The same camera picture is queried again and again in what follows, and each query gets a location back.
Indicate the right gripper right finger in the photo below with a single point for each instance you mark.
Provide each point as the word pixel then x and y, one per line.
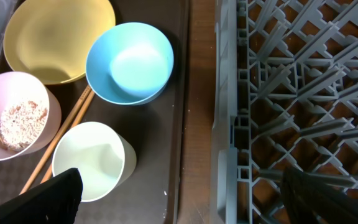
pixel 305 197

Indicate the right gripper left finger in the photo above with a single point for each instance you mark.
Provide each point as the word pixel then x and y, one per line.
pixel 54 201

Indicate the pale green cup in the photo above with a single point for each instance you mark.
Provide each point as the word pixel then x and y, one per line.
pixel 103 158

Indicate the pink bowl with rice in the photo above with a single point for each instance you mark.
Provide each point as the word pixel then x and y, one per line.
pixel 17 85

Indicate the wooden chopstick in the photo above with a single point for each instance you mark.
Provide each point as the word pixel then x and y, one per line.
pixel 55 140
pixel 76 121

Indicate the light blue bowl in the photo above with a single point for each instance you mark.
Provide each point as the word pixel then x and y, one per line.
pixel 130 64

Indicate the grey dishwasher rack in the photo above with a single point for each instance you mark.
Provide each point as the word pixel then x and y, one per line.
pixel 286 96

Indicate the brown plastic serving tray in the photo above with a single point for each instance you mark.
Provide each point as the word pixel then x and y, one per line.
pixel 154 130

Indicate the yellow plate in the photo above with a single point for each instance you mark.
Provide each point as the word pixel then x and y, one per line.
pixel 50 39

